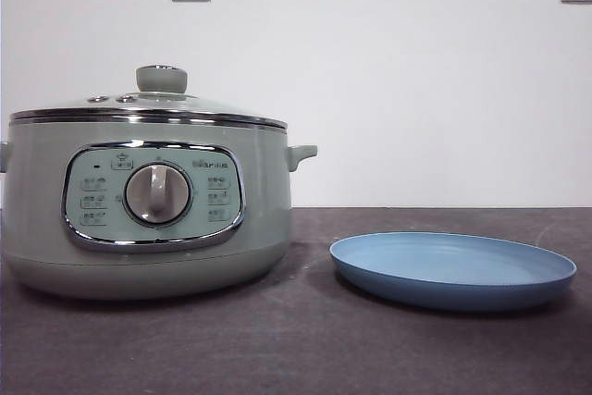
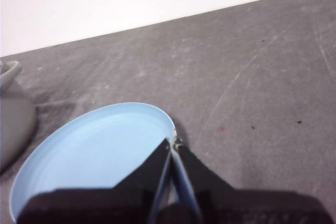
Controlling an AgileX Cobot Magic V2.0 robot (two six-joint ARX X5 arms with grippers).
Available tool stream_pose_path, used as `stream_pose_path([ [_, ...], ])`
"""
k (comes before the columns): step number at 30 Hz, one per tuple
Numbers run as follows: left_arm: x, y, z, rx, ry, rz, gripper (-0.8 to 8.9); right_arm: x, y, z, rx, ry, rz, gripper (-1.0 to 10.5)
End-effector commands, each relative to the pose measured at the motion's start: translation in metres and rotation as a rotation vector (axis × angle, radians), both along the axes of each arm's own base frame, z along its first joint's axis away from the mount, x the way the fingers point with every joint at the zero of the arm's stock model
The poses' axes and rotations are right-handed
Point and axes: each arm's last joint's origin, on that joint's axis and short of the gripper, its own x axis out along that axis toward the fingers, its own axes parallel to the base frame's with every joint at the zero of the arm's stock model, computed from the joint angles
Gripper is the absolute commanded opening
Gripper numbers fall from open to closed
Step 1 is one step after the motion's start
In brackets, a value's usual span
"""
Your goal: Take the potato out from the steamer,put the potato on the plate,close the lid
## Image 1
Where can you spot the glass lid with green knob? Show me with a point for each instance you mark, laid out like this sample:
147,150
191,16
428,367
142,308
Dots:
162,78

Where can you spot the pale green electric steamer pot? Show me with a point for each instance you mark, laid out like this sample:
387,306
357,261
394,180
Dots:
185,270

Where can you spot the blue round plate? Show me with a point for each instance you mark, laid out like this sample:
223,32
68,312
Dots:
439,265

